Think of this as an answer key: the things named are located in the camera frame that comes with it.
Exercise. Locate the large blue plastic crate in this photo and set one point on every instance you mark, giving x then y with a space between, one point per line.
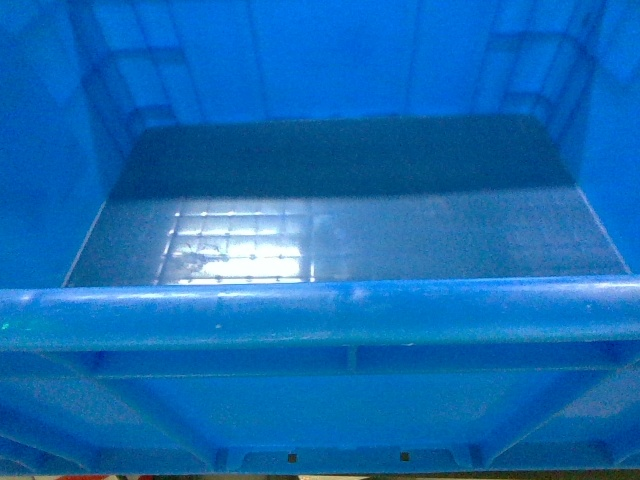
326 237

